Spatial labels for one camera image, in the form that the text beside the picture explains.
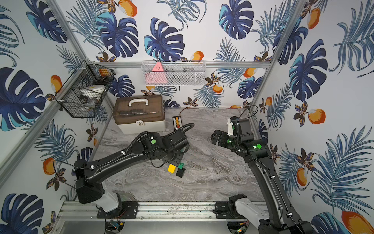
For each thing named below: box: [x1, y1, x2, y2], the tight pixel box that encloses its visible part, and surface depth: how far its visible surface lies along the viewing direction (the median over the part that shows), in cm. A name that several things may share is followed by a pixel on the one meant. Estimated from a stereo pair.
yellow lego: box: [167, 163, 177, 174], surface depth 72 cm
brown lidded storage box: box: [112, 95, 167, 135], surface depth 97 cm
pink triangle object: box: [144, 61, 169, 85], surface depth 92 cm
